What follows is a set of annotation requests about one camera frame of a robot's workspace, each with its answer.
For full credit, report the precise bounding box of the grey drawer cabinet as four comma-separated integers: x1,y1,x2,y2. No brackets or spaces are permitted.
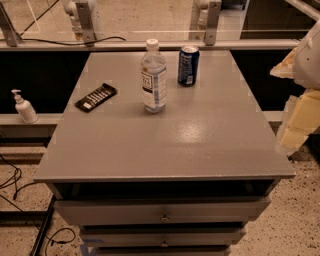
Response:
35,51,294,256

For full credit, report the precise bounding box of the far left metal bracket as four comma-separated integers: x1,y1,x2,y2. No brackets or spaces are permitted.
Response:
0,2,22,47

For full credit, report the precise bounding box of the grey drawer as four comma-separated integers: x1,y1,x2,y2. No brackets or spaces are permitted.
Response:
81,227,245,248
55,197,270,226

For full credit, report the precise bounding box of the top grey drawer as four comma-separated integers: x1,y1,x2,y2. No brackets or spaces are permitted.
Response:
55,197,270,226

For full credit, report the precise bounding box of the right metal bracket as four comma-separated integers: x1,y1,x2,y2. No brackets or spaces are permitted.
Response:
189,0,222,46

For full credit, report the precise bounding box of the black screwdriver bit case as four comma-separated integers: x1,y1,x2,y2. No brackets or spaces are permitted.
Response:
75,83,118,113

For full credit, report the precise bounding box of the white pump lotion bottle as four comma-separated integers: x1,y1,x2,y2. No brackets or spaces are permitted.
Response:
12,89,38,123

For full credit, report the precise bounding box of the clear plastic water bottle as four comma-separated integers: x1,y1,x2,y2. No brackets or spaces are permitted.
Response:
141,39,167,113

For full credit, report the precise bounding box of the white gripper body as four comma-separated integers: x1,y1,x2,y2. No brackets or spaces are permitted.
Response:
294,20,320,90

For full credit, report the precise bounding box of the metal bracket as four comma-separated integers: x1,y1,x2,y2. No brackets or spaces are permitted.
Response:
62,0,97,47
0,2,22,47
189,0,222,46

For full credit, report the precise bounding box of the black cable on ledge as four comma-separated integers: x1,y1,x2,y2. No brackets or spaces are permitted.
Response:
19,35,127,47

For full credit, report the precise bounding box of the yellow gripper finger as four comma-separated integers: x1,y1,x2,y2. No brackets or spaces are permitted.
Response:
276,89,320,156
270,48,296,79

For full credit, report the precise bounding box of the blue soda can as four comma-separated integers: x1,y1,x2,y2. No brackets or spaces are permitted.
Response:
178,45,200,87

